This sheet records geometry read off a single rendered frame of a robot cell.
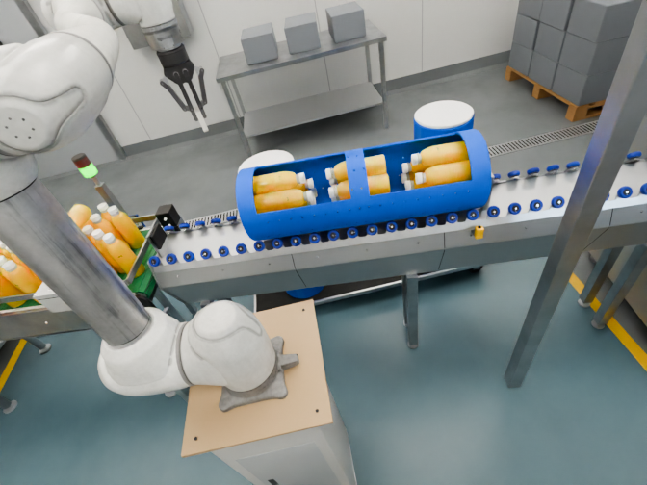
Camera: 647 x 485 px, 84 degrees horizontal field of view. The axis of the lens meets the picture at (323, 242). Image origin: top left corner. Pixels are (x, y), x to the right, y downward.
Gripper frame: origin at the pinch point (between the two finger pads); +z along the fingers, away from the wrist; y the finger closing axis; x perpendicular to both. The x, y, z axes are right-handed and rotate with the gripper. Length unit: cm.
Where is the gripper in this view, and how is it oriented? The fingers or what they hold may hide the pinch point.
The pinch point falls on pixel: (200, 118)
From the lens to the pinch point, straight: 120.3
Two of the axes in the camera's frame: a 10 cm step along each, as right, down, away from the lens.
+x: -3.9, -5.9, 7.1
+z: 1.8, 7.0, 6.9
